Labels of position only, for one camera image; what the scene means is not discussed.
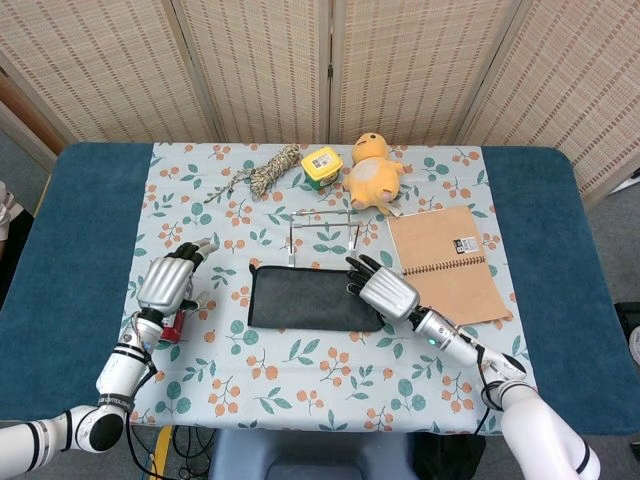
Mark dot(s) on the teal table cover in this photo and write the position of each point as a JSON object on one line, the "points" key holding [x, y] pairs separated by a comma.
{"points": [[75, 250]]}

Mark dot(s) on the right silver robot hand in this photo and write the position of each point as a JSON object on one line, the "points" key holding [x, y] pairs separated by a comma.
{"points": [[387, 292]]}

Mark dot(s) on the red juice bottle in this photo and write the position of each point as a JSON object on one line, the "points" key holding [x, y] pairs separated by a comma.
{"points": [[172, 332]]}

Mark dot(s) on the yellow plush toy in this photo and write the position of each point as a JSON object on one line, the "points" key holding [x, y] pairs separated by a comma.
{"points": [[372, 175]]}

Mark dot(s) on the floral print tablecloth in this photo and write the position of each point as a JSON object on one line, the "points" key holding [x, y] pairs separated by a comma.
{"points": [[300, 370]]}

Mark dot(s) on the yellow bar under table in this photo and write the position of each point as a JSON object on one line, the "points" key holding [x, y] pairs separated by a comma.
{"points": [[160, 455]]}

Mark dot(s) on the woven folding screen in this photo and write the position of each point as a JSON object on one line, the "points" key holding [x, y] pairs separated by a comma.
{"points": [[125, 65]]}

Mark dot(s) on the blue cloth with dark back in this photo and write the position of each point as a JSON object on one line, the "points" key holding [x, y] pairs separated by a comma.
{"points": [[305, 300]]}

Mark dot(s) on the green tub with yellow lid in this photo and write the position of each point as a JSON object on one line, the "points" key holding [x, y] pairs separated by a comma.
{"points": [[320, 162]]}

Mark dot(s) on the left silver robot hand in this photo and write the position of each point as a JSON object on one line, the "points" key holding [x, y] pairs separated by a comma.
{"points": [[165, 282]]}

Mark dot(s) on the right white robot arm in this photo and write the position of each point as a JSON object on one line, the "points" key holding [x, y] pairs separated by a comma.
{"points": [[535, 425]]}

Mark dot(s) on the kraft spiral notebook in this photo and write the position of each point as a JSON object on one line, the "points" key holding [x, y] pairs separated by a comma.
{"points": [[450, 240]]}

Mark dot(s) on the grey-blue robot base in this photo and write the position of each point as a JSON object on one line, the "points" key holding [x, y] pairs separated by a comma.
{"points": [[310, 455]]}

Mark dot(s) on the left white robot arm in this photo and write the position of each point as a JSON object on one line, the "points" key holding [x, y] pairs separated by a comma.
{"points": [[120, 370]]}

